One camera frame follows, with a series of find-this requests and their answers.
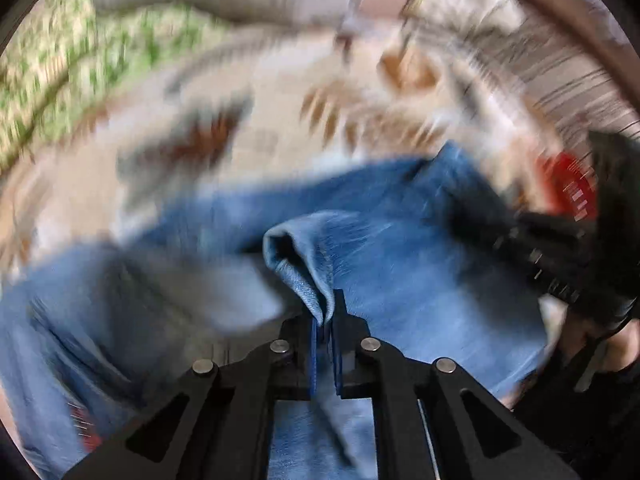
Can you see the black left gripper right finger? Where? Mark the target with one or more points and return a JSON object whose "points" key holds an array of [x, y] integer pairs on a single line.
{"points": [[432, 420]]}

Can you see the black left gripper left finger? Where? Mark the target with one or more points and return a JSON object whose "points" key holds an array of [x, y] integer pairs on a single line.
{"points": [[214, 424]]}

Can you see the light blue denim jeans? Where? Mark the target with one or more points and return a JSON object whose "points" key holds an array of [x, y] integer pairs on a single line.
{"points": [[91, 336]]}

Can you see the red plastic basket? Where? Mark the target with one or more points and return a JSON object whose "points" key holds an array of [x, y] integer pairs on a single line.
{"points": [[570, 189]]}

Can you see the striped beige bed sheet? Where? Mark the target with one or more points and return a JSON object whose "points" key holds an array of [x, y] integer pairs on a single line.
{"points": [[571, 88]]}

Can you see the cream leaf patterned blanket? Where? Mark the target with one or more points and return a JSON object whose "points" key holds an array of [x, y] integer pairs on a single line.
{"points": [[268, 107]]}

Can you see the green patterned quilt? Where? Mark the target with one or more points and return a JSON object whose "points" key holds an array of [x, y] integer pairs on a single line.
{"points": [[65, 58]]}

